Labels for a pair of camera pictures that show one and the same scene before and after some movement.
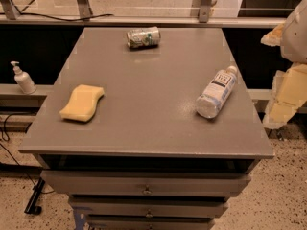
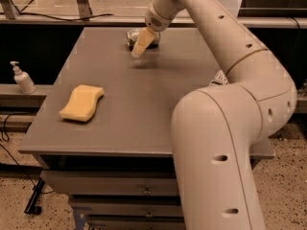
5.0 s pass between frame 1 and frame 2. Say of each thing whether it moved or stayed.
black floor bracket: stayed
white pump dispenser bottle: stayed
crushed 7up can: stayed
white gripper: moved
